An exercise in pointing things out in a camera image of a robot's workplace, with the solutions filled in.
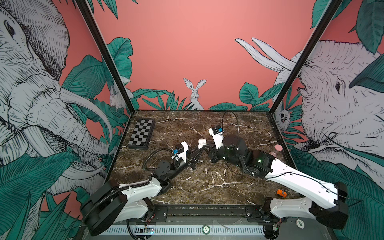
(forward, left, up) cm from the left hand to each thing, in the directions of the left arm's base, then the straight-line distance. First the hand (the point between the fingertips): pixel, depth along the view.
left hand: (203, 147), depth 67 cm
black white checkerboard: (+27, +39, -25) cm, 54 cm away
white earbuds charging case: (+3, 0, 0) cm, 3 cm away
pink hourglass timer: (+9, -48, -20) cm, 53 cm away
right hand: (0, 0, +2) cm, 2 cm away
